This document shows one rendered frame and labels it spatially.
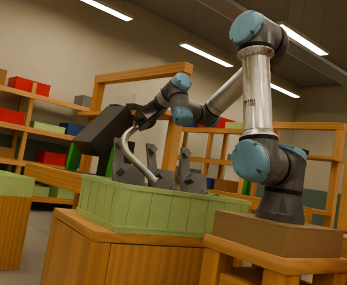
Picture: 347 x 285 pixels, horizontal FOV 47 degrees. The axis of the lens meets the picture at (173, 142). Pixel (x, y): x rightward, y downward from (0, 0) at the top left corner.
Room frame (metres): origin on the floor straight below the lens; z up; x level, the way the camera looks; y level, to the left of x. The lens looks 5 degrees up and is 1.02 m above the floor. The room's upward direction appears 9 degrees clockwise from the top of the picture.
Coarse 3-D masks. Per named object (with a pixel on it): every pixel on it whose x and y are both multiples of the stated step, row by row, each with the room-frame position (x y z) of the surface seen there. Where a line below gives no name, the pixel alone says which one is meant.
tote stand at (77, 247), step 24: (72, 216) 1.63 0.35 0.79; (48, 240) 1.81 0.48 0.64; (72, 240) 1.54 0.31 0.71; (96, 240) 1.38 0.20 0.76; (120, 240) 1.42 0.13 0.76; (144, 240) 1.47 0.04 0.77; (168, 240) 1.52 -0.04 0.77; (192, 240) 1.58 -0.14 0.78; (48, 264) 1.76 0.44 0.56; (72, 264) 1.50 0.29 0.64; (96, 264) 1.38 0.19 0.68; (120, 264) 1.43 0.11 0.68; (144, 264) 1.48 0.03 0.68; (168, 264) 1.53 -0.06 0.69; (192, 264) 1.59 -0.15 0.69; (240, 264) 1.71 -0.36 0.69
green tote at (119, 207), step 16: (96, 176) 1.78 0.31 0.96; (80, 192) 1.75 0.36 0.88; (96, 192) 1.58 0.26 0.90; (112, 192) 1.46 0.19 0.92; (128, 192) 1.43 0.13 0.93; (144, 192) 1.46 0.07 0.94; (160, 192) 1.49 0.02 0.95; (176, 192) 1.52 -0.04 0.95; (208, 192) 1.98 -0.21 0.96; (80, 208) 1.72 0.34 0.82; (96, 208) 1.57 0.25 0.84; (112, 208) 1.44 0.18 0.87; (128, 208) 1.43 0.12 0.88; (144, 208) 1.46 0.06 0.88; (160, 208) 1.50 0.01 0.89; (176, 208) 1.53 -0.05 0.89; (192, 208) 1.57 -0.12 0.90; (208, 208) 1.61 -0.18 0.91; (224, 208) 1.65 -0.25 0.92; (240, 208) 1.69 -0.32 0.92; (112, 224) 1.41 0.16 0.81; (128, 224) 1.44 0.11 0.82; (144, 224) 1.47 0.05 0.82; (160, 224) 1.50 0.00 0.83; (176, 224) 1.54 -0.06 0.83; (192, 224) 1.58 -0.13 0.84; (208, 224) 1.62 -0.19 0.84
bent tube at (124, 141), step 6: (132, 126) 1.72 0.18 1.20; (138, 126) 1.73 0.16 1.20; (126, 132) 1.69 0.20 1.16; (132, 132) 1.71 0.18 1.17; (126, 138) 1.68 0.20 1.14; (126, 144) 1.67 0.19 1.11; (126, 150) 1.66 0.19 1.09; (126, 156) 1.66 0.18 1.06; (132, 156) 1.67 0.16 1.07; (132, 162) 1.67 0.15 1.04; (138, 162) 1.67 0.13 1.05; (138, 168) 1.67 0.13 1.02; (144, 168) 1.67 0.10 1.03; (144, 174) 1.68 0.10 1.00; (150, 174) 1.68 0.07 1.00; (150, 180) 1.68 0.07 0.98; (156, 180) 1.67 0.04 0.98
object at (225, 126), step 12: (228, 120) 7.60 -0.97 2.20; (192, 132) 8.66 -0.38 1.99; (204, 132) 8.30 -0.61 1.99; (216, 132) 7.43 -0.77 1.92; (228, 132) 7.21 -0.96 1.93; (240, 132) 7.01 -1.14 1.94; (276, 132) 7.00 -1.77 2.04; (180, 156) 8.10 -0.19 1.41; (228, 156) 7.27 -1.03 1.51; (180, 168) 8.75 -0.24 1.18; (204, 168) 7.61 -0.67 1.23; (216, 180) 7.44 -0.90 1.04; (228, 180) 7.26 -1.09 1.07; (252, 192) 6.72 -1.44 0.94
